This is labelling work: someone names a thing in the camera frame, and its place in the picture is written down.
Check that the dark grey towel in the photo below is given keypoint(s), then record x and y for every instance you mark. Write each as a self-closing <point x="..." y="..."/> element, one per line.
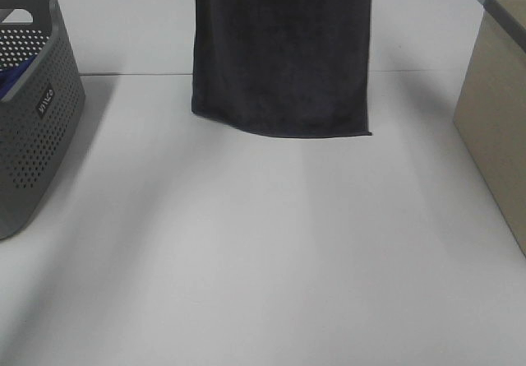
<point x="283" y="68"/>

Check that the grey perforated plastic basket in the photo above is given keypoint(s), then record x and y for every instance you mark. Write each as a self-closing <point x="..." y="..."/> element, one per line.
<point x="40" y="113"/>

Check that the beige fabric storage bin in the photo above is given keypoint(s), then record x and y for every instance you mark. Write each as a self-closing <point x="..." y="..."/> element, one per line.
<point x="490" y="112"/>

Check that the blue cloth in basket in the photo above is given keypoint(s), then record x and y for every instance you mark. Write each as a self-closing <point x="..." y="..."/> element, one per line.
<point x="10" y="76"/>

